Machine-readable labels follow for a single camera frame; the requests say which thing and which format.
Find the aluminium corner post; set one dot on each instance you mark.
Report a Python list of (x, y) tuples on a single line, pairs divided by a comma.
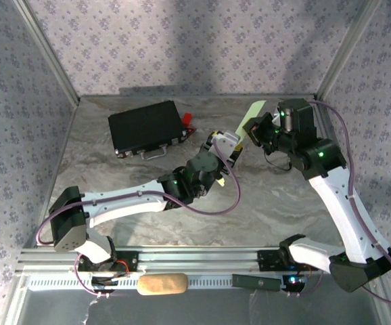
[(346, 50), (48, 50)]

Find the tan oblong sponge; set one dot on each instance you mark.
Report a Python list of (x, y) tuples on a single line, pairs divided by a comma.
[(163, 284)]

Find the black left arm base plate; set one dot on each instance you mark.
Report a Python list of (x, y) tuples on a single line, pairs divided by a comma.
[(128, 260)]

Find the black controller board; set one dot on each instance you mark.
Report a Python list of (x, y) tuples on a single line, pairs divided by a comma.
[(109, 281), (293, 282)]

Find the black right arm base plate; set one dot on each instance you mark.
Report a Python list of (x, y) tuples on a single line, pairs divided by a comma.
[(268, 260)]

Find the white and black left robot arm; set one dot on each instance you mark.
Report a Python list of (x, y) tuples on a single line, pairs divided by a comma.
[(121, 203)]

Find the small red block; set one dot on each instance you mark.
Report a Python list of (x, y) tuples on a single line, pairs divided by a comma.
[(187, 118)]

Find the aluminium frame rail with slots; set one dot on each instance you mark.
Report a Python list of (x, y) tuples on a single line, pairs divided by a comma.
[(195, 259)]

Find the red flat piece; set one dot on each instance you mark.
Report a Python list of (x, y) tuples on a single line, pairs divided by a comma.
[(190, 130)]

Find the dark rectangular bar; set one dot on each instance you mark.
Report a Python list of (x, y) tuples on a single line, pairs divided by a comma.
[(256, 282)]

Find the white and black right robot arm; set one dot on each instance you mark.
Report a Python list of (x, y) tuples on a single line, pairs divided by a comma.
[(337, 210)]

